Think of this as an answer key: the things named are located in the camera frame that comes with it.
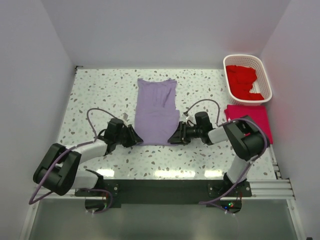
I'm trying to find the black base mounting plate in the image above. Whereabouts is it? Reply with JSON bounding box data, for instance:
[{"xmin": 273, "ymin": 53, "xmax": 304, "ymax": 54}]
[{"xmin": 75, "ymin": 179, "xmax": 252, "ymax": 211}]

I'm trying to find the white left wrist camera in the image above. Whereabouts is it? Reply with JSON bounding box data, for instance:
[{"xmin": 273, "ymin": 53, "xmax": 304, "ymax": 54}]
[{"xmin": 122, "ymin": 112, "xmax": 128, "ymax": 121}]

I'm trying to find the purple t shirt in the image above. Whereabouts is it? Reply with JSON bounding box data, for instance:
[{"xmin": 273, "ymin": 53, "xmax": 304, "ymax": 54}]
[{"xmin": 134, "ymin": 78, "xmax": 180, "ymax": 146}]

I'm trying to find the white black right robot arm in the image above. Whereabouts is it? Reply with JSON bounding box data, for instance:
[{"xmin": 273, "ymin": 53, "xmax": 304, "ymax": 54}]
[{"xmin": 167, "ymin": 111, "xmax": 270, "ymax": 189}]

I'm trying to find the red t shirt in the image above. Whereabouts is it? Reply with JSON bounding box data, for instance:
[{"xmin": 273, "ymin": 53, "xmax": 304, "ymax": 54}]
[{"xmin": 226, "ymin": 65, "xmax": 264, "ymax": 101}]

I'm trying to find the aluminium right side rail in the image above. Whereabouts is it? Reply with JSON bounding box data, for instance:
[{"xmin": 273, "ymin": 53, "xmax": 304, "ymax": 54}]
[{"xmin": 268, "ymin": 144, "xmax": 282, "ymax": 180}]

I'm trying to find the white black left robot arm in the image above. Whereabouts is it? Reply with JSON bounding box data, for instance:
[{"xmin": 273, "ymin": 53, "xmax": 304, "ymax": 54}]
[{"xmin": 33, "ymin": 118, "xmax": 143, "ymax": 196}]

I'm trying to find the folded pink t shirt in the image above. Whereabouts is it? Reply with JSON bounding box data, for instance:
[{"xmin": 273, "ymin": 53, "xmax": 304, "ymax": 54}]
[{"xmin": 224, "ymin": 104, "xmax": 273, "ymax": 144}]

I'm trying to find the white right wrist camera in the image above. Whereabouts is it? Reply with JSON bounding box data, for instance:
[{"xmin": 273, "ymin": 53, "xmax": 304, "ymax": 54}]
[{"xmin": 182, "ymin": 112, "xmax": 192, "ymax": 122}]

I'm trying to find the white perforated plastic basket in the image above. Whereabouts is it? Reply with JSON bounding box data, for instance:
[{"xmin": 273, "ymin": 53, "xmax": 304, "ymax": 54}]
[{"xmin": 223, "ymin": 54, "xmax": 273, "ymax": 106}]

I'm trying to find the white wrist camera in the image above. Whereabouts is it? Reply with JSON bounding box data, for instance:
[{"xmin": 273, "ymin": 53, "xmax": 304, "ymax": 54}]
[
  {"xmin": 182, "ymin": 112, "xmax": 192, "ymax": 122},
  {"xmin": 122, "ymin": 112, "xmax": 128, "ymax": 121}
]

